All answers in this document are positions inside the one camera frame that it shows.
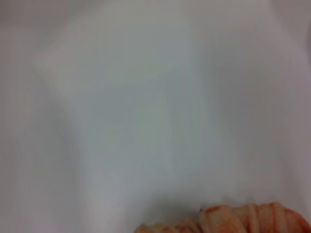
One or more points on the orange striped bread roll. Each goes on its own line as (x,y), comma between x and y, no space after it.
(243,218)

